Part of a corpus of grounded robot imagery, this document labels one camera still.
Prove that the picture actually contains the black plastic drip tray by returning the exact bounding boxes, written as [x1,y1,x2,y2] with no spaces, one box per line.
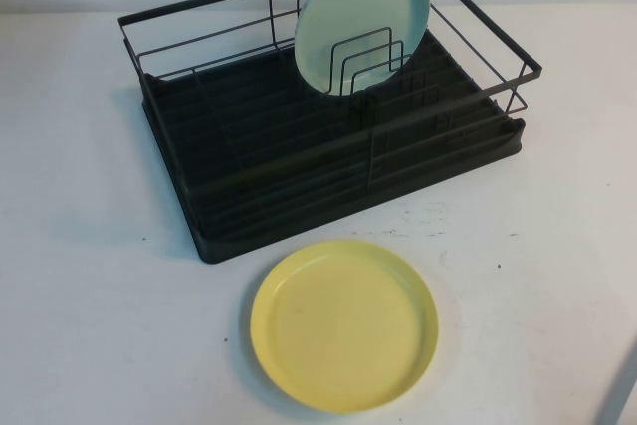
[140,41,527,265]

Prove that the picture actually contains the pale green round plate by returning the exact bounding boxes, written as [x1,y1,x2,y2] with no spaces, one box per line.
[293,0,432,97]

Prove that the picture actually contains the black wire dish rack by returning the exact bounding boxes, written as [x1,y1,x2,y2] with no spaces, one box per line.
[117,0,542,187]

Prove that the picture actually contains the yellow round plate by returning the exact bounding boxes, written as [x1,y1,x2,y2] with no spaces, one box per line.
[248,239,442,394]

